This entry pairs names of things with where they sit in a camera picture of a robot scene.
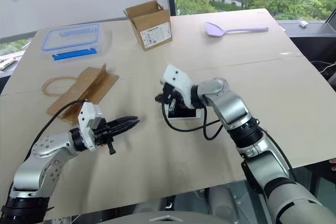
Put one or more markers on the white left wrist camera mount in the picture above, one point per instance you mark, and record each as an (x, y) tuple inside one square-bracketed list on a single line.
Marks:
[(87, 125)]

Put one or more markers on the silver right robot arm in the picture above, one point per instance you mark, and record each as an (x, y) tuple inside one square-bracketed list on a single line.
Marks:
[(231, 106)]

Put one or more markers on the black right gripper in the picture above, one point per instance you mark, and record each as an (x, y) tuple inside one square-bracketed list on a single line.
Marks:
[(173, 97)]

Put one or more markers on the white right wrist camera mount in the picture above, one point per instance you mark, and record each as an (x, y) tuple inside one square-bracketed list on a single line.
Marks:
[(178, 80)]

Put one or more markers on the white power strip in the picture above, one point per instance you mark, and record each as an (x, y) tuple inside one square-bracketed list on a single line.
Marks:
[(6, 63)]

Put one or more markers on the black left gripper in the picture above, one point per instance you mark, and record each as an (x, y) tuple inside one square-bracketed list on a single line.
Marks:
[(102, 132)]

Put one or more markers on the white smartphone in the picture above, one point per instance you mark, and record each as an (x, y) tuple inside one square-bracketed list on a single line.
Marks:
[(185, 115)]

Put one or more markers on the grey robot torso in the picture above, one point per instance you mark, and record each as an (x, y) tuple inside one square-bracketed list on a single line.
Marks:
[(170, 217)]

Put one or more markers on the grey rounded robot leg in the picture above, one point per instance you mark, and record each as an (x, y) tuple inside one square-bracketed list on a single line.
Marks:
[(223, 203)]

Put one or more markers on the bystander bare hand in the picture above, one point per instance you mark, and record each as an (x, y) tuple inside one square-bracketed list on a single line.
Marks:
[(333, 164)]

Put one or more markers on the flat brown paper bag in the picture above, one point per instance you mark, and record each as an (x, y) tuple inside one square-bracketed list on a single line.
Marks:
[(82, 91)]

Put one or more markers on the clear container with blue lid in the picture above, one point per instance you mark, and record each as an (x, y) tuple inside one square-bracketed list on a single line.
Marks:
[(71, 40)]

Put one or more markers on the purple plastic spatula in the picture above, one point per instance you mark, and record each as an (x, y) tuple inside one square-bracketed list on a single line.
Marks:
[(215, 30)]

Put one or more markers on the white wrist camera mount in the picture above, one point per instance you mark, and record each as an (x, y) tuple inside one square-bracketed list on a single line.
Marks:
[(178, 80), (87, 125)]

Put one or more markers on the small white box on sill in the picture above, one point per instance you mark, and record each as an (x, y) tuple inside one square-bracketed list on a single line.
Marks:
[(303, 23)]

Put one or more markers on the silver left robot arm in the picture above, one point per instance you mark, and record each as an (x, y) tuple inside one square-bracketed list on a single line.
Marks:
[(31, 171)]

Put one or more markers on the open brown cardboard box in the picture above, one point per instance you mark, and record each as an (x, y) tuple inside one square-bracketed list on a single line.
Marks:
[(150, 26)]

